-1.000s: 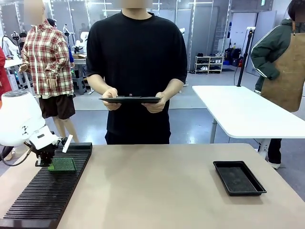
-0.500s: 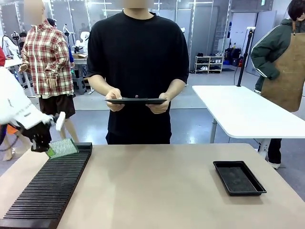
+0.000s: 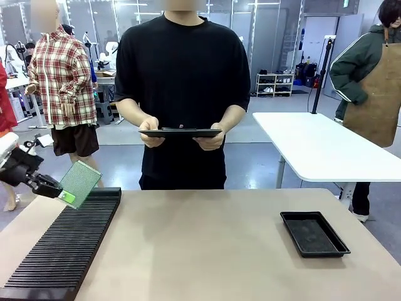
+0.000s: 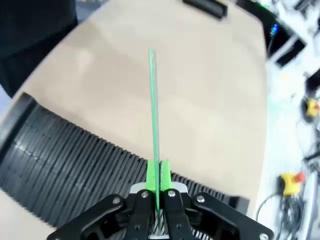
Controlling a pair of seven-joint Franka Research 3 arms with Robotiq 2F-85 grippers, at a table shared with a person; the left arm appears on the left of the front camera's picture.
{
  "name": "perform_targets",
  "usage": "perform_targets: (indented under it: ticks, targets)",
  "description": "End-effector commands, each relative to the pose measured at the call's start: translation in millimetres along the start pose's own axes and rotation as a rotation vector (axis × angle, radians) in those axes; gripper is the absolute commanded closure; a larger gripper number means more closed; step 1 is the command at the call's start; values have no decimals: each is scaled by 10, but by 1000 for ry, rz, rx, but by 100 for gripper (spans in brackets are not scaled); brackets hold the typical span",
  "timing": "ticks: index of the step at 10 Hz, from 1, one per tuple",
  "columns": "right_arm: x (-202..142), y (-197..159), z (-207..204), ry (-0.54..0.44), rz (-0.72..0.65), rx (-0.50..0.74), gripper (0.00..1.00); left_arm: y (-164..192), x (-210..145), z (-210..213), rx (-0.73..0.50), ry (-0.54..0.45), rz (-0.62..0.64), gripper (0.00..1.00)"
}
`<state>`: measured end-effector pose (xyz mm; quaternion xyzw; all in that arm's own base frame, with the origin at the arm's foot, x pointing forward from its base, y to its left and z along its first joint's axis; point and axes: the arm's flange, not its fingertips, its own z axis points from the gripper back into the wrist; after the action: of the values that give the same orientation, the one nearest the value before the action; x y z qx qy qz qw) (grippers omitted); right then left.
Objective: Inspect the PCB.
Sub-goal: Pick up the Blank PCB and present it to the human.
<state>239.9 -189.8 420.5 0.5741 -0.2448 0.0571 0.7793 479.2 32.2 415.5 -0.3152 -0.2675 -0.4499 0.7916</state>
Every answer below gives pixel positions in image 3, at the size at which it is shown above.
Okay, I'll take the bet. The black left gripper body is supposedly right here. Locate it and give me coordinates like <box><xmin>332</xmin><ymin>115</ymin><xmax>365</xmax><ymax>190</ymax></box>
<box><xmin>0</xmin><ymin>162</ymin><xmax>36</xmax><ymax>189</ymax></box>

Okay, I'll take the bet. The green perforated PCB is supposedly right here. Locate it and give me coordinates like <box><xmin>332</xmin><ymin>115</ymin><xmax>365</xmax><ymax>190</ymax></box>
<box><xmin>58</xmin><ymin>160</ymin><xmax>103</xmax><ymax>210</ymax></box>

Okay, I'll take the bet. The black tablet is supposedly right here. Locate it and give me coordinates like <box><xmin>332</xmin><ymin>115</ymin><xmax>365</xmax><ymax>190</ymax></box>
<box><xmin>138</xmin><ymin>126</ymin><xmax>224</xmax><ymax>139</ymax></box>

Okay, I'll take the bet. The person's left forearm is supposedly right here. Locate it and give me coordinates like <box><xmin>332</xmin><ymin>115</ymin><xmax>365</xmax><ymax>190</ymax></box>
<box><xmin>220</xmin><ymin>103</ymin><xmax>247</xmax><ymax>130</ymax></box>

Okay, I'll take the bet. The person's right forearm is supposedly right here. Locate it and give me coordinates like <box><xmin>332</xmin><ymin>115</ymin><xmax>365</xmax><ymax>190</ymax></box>
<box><xmin>115</xmin><ymin>97</ymin><xmax>148</xmax><ymax>127</ymax></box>

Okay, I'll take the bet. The black slotted PCB rack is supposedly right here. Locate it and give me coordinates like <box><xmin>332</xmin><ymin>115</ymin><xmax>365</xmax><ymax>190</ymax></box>
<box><xmin>0</xmin><ymin>186</ymin><xmax>123</xmax><ymax>301</ymax></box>

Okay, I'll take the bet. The person's right hand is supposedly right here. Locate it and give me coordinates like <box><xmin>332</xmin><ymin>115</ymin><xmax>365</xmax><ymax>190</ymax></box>
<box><xmin>137</xmin><ymin>115</ymin><xmax>166</xmax><ymax>149</ymax></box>

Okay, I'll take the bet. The person's left hand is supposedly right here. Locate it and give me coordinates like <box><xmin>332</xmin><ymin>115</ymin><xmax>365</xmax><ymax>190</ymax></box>
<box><xmin>192</xmin><ymin>121</ymin><xmax>227</xmax><ymax>152</ymax></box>

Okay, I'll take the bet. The mannequin in red jacket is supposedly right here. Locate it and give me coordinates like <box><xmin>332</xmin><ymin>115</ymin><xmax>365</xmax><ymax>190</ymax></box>
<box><xmin>0</xmin><ymin>60</ymin><xmax>20</xmax><ymax>212</ymax></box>

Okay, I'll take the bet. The grey step stool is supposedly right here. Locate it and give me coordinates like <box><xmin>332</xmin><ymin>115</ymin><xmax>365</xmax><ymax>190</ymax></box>
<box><xmin>95</xmin><ymin>100</ymin><xmax>115</xmax><ymax>125</ymax></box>

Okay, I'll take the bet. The white desk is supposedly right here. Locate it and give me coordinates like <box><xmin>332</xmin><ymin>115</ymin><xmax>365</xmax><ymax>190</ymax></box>
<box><xmin>5</xmin><ymin>74</ymin><xmax>43</xmax><ymax>129</ymax></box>

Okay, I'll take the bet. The mannequin in plaid shirt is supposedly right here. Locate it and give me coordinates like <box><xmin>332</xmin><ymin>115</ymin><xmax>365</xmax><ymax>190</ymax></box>
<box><xmin>24</xmin><ymin>0</ymin><xmax>106</xmax><ymax>189</ymax></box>

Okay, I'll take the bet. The seated person with black hair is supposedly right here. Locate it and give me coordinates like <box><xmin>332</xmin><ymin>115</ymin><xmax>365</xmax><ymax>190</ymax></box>
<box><xmin>23</xmin><ymin>41</ymin><xmax>36</xmax><ymax>68</ymax></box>

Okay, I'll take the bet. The person in black t-shirt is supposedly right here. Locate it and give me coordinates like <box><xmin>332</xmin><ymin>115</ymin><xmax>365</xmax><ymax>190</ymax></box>
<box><xmin>113</xmin><ymin>11</ymin><xmax>252</xmax><ymax>191</ymax></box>

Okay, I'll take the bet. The white shoe rack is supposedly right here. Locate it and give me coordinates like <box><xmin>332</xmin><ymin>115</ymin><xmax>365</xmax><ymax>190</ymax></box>
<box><xmin>255</xmin><ymin>72</ymin><xmax>296</xmax><ymax>98</ymax></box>

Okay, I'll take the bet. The black plastic tray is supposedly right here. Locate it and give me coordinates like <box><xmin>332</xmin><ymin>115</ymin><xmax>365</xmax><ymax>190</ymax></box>
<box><xmin>279</xmin><ymin>210</ymin><xmax>352</xmax><ymax>259</ymax></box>

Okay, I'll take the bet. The white table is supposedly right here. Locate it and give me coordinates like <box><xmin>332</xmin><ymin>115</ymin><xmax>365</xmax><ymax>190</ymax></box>
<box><xmin>252</xmin><ymin>111</ymin><xmax>401</xmax><ymax>209</ymax></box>

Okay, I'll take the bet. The black tripod pole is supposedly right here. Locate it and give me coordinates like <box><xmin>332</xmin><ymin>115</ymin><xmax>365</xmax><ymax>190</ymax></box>
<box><xmin>310</xmin><ymin>34</ymin><xmax>336</xmax><ymax>115</ymax></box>

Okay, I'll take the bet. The person in brown apron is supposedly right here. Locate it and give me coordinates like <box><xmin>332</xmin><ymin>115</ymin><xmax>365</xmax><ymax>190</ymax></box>
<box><xmin>328</xmin><ymin>0</ymin><xmax>401</xmax><ymax>224</ymax></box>

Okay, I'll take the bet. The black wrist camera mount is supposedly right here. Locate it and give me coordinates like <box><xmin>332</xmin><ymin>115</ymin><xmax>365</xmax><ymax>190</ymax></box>
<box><xmin>5</xmin><ymin>146</ymin><xmax>45</xmax><ymax>176</ymax></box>

